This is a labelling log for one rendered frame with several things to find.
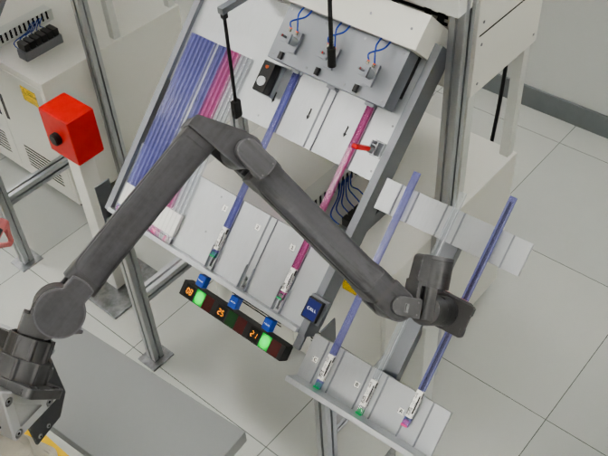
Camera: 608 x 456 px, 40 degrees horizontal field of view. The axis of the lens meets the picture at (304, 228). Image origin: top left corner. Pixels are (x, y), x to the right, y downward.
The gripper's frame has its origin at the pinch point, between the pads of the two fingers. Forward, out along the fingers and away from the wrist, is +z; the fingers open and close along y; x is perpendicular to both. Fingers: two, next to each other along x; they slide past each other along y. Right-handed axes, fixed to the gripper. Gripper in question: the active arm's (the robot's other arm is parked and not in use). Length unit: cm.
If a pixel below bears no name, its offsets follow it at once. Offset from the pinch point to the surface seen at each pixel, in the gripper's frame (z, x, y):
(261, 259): 8, 11, 51
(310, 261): 8.0, 6.3, 38.9
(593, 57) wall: 172, -93, 47
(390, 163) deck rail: 7.8, -21.5, 30.7
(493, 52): 32, -56, 29
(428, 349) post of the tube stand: 15.4, 12.3, 7.3
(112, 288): 69, 58, 139
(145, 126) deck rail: 7, -5, 100
